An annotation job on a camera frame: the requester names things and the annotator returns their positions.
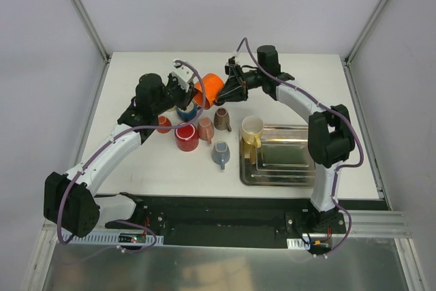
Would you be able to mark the aluminium frame post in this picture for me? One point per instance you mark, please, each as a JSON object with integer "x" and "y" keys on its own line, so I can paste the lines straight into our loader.
{"x": 368, "y": 26}
{"x": 89, "y": 27}

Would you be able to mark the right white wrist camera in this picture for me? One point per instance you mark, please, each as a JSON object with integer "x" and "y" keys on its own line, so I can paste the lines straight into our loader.
{"x": 233, "y": 60}

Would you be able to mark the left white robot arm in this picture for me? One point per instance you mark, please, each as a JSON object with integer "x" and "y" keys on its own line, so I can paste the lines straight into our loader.
{"x": 69, "y": 198}

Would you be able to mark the blue ribbed mug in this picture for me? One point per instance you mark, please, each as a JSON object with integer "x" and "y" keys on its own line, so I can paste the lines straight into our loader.
{"x": 188, "y": 113}

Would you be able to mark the yellow mug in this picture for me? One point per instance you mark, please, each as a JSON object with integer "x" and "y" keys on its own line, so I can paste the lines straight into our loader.
{"x": 252, "y": 128}

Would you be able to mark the small orange cup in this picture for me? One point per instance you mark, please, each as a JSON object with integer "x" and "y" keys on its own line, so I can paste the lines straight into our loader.
{"x": 164, "y": 124}

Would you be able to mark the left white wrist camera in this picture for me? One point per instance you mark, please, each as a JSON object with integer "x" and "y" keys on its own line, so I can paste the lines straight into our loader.
{"x": 183, "y": 75}

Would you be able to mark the pink mug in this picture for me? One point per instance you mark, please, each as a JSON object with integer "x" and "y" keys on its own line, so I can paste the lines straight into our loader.
{"x": 206, "y": 130}

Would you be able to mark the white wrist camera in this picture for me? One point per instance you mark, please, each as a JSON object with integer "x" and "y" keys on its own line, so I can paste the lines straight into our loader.
{"x": 183, "y": 75}
{"x": 233, "y": 60}

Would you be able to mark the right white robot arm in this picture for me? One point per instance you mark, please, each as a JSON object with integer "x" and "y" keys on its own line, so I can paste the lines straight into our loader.
{"x": 330, "y": 137}

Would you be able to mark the bright orange mug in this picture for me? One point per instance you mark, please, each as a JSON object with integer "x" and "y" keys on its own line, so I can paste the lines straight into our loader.
{"x": 213, "y": 84}

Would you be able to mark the grey-blue mug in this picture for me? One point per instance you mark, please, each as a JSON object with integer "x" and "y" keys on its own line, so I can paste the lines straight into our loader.
{"x": 221, "y": 154}

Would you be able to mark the right aluminium frame post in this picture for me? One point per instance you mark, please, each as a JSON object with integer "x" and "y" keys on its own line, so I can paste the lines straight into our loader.
{"x": 368, "y": 26}

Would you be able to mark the white cable duct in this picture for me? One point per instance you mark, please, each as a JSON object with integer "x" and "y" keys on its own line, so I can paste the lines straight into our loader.
{"x": 118, "y": 238}
{"x": 307, "y": 245}

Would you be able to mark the brown striped mug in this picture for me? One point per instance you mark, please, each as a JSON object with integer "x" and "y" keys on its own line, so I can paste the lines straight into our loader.
{"x": 222, "y": 120}

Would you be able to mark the red mug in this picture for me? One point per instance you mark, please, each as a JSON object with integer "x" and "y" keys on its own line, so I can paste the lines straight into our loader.
{"x": 187, "y": 138}

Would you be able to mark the steel baking tray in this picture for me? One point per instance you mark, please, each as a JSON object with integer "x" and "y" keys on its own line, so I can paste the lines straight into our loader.
{"x": 283, "y": 159}

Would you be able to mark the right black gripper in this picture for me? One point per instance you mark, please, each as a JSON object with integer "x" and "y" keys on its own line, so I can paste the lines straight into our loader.
{"x": 239, "y": 83}

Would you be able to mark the left aluminium frame post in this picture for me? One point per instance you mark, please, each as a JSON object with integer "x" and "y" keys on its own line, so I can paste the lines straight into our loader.
{"x": 89, "y": 27}

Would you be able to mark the right white cable duct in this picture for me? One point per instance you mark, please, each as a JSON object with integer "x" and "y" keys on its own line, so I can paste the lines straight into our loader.
{"x": 307, "y": 245}

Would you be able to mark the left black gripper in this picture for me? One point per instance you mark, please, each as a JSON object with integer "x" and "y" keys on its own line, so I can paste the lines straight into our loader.
{"x": 184, "y": 97}

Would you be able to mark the left white cable duct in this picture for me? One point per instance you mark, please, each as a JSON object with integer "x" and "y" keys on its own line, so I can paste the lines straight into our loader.
{"x": 118, "y": 238}

